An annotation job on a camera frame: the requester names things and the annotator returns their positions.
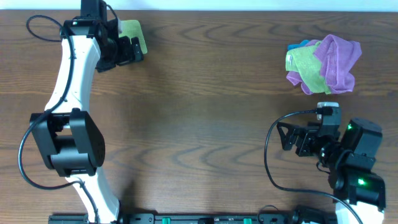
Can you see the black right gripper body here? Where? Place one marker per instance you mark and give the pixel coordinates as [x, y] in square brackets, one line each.
[311, 144]

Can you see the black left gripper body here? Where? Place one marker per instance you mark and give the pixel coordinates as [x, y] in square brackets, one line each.
[126, 50]

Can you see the light green microfiber cloth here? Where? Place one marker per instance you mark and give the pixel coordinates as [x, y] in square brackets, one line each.
[132, 29]

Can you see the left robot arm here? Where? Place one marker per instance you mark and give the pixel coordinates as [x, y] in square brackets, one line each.
[67, 138]

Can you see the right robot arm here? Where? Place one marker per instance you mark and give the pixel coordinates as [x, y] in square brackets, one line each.
[349, 158]

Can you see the olive green cloth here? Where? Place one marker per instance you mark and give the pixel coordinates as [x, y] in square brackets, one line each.
[304, 69]

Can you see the purple microfiber cloth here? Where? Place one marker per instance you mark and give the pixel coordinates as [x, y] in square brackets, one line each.
[338, 56]

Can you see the blue cloth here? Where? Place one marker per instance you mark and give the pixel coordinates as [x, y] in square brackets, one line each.
[295, 46]

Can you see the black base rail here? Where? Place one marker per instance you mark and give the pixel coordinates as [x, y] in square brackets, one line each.
[266, 218]

